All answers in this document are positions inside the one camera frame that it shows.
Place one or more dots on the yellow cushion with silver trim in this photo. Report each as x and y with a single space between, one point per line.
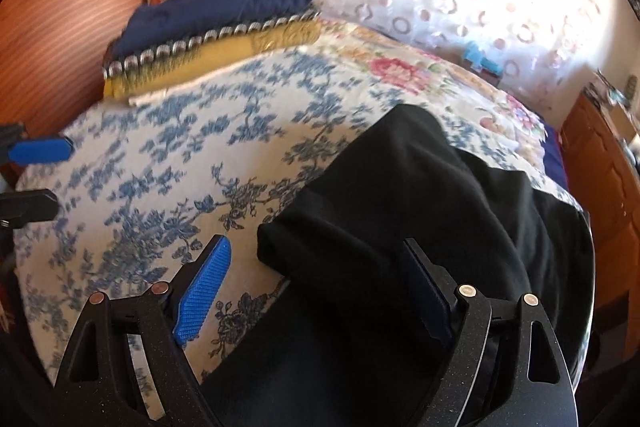
240 47

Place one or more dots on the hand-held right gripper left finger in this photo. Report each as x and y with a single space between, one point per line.
202 292

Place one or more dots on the black printed t-shirt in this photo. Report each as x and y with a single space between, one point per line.
375 207

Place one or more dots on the blue plastic toy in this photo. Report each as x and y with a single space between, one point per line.
475 54

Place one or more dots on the navy blue folded cloth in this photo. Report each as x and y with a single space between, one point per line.
210 7

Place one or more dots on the white blue floral bed sheet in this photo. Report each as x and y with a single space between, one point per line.
175 147

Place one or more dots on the assorted clutter on cabinet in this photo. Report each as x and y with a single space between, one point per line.
612 97

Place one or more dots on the long wooden cabinet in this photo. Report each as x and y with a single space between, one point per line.
605 182

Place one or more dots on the pink floral blanket navy border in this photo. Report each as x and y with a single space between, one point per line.
395 69

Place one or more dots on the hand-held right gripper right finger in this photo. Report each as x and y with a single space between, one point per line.
430 287

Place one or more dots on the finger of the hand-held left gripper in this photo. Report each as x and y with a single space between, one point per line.
30 204
40 150

